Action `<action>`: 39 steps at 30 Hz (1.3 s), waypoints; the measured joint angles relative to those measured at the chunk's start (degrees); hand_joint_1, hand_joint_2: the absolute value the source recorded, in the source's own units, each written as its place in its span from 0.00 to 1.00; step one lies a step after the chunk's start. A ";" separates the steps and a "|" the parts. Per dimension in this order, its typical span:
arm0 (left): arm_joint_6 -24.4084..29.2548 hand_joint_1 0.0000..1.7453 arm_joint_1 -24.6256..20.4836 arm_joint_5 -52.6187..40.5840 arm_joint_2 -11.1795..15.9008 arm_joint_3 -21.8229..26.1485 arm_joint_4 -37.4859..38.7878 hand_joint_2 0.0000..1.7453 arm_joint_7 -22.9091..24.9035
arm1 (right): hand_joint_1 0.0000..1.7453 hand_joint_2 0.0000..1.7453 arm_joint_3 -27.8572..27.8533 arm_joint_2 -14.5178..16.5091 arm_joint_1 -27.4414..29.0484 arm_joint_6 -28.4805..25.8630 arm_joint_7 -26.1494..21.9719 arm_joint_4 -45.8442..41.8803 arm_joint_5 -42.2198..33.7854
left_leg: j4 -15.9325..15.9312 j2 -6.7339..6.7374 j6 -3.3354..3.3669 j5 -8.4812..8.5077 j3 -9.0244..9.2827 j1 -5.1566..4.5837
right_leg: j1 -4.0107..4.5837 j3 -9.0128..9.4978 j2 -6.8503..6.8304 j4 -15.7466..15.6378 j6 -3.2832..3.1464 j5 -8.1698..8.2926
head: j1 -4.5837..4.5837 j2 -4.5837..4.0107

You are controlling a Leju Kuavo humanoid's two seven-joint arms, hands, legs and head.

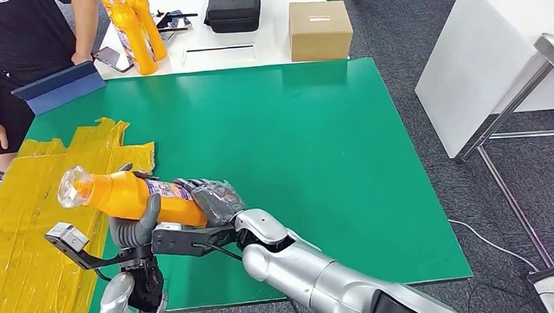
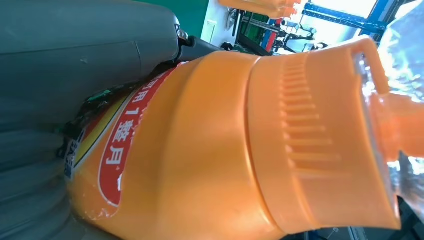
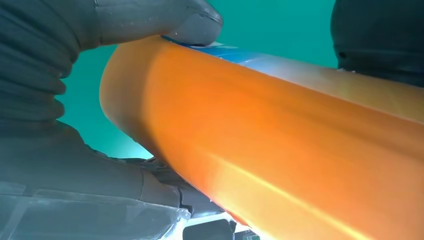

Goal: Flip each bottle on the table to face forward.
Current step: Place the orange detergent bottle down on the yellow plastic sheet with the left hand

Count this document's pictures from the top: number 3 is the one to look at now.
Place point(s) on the black carrying case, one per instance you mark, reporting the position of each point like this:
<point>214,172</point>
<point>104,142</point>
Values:
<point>208,232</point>

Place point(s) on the white table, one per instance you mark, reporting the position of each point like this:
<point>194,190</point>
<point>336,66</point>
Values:
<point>205,218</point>

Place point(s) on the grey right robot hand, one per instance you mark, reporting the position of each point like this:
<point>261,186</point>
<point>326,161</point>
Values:
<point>82,185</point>

